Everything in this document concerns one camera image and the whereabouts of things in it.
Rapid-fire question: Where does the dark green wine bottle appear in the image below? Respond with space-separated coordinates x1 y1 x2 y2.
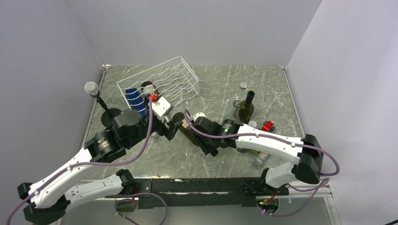
172 112 199 146

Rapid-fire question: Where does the blue glass bottle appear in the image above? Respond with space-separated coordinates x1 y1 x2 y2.
125 88 147 118

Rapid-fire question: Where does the labelled dark wine bottle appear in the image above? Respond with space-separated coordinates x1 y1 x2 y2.
141 81 170 123

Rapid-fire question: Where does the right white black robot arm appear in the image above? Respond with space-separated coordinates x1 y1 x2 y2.
191 117 323 195

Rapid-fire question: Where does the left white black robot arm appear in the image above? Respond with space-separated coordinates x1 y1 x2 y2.
17 109 182 225

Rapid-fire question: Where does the small clear round bottle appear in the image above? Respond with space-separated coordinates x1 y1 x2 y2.
248 120 257 128

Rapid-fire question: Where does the glitter filled tube bottle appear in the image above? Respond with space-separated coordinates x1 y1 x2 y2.
252 151 268 169

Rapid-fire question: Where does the olive green wine bottle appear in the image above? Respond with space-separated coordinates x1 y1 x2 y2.
238 90 255 124

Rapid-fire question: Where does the clear bottle silver cap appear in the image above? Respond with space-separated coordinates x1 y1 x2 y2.
239 82 248 93

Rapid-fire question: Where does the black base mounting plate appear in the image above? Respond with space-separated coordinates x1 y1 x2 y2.
134 177 289 209

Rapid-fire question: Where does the black microphone on stand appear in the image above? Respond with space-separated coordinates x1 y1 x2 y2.
84 82 122 127

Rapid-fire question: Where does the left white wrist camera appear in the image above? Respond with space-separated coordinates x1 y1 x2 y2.
152 97 173 120

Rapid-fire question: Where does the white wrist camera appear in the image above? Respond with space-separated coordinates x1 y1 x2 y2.
193 112 207 122
152 97 173 120

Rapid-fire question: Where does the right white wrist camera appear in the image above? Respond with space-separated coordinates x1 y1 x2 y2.
193 112 207 122

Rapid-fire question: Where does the white wire wine rack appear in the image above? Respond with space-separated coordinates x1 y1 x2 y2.
116 56 200 108

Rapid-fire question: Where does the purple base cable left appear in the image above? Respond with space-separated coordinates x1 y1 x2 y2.
114 192 168 225

